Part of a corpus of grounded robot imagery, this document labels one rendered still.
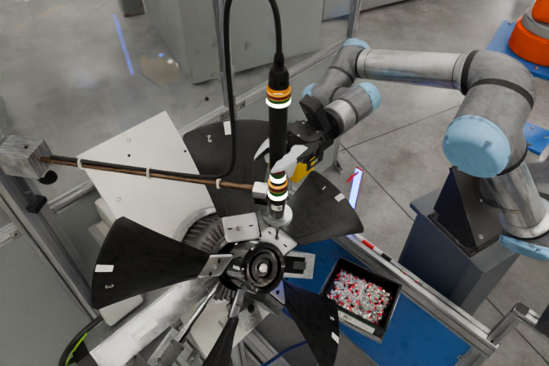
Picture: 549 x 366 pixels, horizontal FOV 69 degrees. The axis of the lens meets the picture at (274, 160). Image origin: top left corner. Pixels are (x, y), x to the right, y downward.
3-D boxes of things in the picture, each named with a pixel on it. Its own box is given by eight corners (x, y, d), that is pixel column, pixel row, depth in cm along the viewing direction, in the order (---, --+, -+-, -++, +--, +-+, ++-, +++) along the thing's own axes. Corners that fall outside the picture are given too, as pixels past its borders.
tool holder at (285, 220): (252, 225, 94) (249, 198, 87) (257, 202, 99) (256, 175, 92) (289, 230, 93) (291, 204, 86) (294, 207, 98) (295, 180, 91)
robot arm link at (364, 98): (357, 107, 104) (386, 111, 98) (330, 126, 99) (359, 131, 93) (353, 78, 100) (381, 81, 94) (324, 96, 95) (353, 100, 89)
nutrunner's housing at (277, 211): (268, 228, 96) (265, 59, 64) (270, 215, 99) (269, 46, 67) (283, 230, 96) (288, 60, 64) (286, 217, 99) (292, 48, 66)
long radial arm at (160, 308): (181, 261, 111) (197, 268, 101) (194, 283, 113) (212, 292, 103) (82, 337, 97) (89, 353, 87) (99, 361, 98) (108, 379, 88)
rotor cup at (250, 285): (229, 301, 101) (256, 314, 90) (202, 255, 98) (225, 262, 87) (271, 265, 109) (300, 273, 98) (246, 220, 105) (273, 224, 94)
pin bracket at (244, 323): (225, 305, 117) (239, 313, 110) (240, 295, 120) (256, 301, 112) (233, 323, 118) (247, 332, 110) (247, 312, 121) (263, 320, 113)
